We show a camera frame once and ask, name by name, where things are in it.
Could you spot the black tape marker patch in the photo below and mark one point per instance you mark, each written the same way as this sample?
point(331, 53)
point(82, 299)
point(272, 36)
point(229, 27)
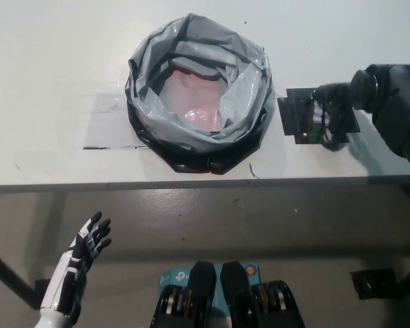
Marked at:
point(290, 116)

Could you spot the white and black left hand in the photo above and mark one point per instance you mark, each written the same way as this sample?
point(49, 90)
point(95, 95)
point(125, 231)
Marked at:
point(73, 264)

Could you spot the black table leg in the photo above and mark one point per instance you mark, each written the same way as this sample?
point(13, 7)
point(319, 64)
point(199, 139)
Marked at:
point(7, 273)

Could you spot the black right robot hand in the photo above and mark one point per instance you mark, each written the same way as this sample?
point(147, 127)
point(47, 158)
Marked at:
point(340, 95)

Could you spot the grey and black plastic bag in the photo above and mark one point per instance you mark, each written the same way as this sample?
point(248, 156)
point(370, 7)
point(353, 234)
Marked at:
point(147, 112)

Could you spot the black table foot plate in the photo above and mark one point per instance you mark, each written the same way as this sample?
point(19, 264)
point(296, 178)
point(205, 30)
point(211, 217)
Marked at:
point(42, 287)
point(372, 283)

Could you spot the teal router box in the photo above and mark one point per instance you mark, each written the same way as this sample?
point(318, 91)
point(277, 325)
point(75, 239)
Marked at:
point(172, 276)

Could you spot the rubik's cube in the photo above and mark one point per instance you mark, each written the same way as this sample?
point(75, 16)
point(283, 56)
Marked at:
point(316, 136)

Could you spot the pink plastic sheet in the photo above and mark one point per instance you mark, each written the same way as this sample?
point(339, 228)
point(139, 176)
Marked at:
point(194, 99)

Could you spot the clear tape patch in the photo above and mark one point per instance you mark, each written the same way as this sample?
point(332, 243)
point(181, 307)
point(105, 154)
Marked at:
point(109, 123)

